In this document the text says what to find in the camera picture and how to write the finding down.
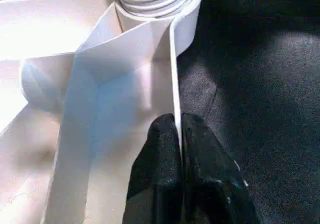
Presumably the black mat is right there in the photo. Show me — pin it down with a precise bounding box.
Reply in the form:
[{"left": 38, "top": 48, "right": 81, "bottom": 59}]
[{"left": 174, "top": 0, "right": 320, "bottom": 224}]

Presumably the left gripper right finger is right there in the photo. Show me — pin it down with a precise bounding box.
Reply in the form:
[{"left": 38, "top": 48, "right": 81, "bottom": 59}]
[{"left": 181, "top": 112, "right": 261, "bottom": 224}]

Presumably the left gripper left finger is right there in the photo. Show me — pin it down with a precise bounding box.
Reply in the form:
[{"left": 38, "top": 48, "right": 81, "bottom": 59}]
[{"left": 121, "top": 112, "right": 184, "bottom": 224}]

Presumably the white plastic table top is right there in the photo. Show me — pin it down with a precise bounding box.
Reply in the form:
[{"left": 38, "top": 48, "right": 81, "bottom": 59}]
[{"left": 0, "top": 0, "right": 204, "bottom": 224}]

